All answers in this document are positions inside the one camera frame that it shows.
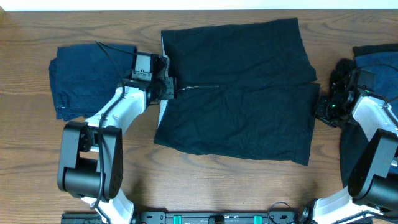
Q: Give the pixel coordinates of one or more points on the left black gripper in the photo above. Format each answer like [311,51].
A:
[171,83]

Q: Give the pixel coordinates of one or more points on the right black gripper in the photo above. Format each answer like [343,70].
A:
[319,112]

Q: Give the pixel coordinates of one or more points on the black shorts garment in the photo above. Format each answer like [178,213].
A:
[244,91]

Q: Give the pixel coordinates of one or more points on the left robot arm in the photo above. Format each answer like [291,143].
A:
[91,154]

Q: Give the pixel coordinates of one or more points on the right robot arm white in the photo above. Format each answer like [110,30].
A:
[372,188]

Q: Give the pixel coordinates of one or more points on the blue garment in pile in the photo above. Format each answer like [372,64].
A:
[384,67]

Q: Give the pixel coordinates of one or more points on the folded navy blue garment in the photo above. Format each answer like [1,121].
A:
[84,77]

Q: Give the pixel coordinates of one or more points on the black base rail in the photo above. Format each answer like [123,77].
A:
[160,217]

